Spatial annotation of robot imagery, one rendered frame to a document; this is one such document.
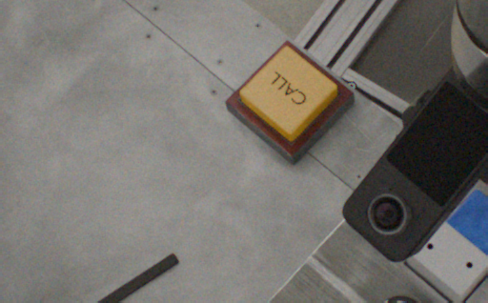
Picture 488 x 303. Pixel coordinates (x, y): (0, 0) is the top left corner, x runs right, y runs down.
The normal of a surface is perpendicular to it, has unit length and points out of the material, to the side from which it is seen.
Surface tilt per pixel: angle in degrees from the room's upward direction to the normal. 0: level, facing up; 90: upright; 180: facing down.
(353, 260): 0
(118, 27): 0
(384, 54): 0
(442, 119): 32
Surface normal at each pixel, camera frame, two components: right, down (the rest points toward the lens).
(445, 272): -0.06, -0.39
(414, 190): -0.38, 0.04
